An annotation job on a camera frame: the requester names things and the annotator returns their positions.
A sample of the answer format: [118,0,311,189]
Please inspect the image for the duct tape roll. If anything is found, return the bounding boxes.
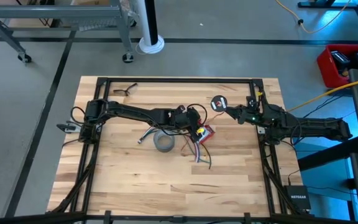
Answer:
[153,129,177,153]

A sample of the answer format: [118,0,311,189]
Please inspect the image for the grey metal cart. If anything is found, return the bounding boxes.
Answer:
[0,0,136,64]

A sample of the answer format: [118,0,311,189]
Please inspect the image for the large red plastic bin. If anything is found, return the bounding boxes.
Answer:
[317,44,358,89]

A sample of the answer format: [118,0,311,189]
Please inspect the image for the black network switch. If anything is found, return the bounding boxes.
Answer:
[283,185,312,211]

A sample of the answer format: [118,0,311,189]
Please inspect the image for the green cable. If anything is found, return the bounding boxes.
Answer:
[183,136,213,164]

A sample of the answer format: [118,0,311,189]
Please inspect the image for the pink cable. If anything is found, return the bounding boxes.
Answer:
[144,128,200,162]

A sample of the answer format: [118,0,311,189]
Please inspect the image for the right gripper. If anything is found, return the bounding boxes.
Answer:
[225,96,269,126]

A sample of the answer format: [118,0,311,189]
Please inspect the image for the black floor stand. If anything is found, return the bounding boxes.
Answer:
[297,0,358,43]

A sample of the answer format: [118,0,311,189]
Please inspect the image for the yellow hanging cord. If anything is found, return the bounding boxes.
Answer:
[286,75,358,113]

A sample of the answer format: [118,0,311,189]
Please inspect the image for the black battery pack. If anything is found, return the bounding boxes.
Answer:
[331,50,351,68]

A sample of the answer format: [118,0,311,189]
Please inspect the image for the black cable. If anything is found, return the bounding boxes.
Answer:
[178,132,213,170]

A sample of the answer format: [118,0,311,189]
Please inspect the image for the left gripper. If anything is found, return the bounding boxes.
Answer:
[166,105,203,143]

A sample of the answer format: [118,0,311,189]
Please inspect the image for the yellow floor cord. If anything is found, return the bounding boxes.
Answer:
[274,0,352,34]

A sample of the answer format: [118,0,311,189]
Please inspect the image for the white pole with black stripe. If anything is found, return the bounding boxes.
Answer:
[135,0,165,55]

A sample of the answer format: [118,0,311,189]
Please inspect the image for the grey clamp bracket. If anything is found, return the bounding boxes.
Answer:
[56,122,80,134]

